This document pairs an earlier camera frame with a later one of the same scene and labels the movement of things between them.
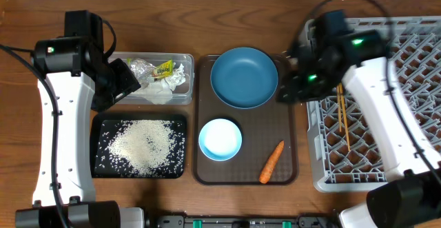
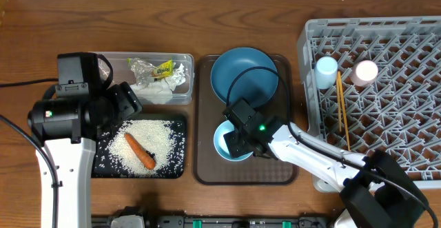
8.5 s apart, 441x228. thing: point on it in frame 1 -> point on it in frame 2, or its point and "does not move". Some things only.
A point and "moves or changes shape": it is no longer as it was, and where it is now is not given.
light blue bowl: [220, 140] moves or changes shape
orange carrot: [269, 164] -> [144, 157]
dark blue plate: [244, 78] does not move
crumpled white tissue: [160, 92] does not move
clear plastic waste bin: [165, 78] does not move
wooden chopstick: [339, 108] does not move
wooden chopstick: [345, 116] does not move
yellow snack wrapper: [162, 71] does not move
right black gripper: [292, 83] -> [233, 140]
